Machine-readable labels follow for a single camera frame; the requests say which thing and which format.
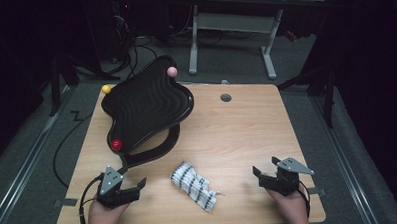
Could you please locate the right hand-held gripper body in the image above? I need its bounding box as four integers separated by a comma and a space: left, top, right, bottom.
257, 156, 316, 198

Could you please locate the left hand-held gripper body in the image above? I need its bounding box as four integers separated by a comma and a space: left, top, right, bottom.
94, 164, 141, 210

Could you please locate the white striped cloth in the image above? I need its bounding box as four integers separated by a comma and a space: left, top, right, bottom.
169, 159, 227, 215

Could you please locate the black wavy tray with stand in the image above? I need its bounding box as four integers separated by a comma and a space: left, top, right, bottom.
99, 53, 197, 170

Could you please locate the person's right hand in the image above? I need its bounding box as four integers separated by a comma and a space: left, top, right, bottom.
268, 184, 311, 224

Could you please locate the person's left hand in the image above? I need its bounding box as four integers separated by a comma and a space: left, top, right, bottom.
85, 198, 129, 224

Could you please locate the black metal stand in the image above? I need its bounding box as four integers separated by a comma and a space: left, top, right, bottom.
47, 51, 120, 116
276, 63, 338, 130

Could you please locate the small red object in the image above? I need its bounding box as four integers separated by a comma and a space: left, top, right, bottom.
284, 30, 298, 43

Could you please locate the black computer tower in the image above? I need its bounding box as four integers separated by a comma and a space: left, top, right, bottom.
111, 0, 138, 63

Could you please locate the right hand-held gripper cable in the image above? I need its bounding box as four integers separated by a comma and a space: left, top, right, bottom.
297, 179, 312, 220

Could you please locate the hand-held gripper cable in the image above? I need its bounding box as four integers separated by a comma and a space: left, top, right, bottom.
297, 179, 312, 220
77, 172, 106, 224

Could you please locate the left hand-held gripper cable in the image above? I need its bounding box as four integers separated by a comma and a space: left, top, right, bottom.
77, 172, 106, 224

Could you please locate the long black floor cable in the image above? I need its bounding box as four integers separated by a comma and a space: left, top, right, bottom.
50, 110, 95, 190

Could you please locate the metal floor rail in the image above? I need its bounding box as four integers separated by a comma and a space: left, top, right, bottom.
0, 85, 78, 224
310, 94, 379, 224

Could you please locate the bundle of black cables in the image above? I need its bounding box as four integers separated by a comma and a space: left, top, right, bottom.
110, 32, 159, 81

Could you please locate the desk with white metal frame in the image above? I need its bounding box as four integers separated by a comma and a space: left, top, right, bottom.
186, 0, 329, 83

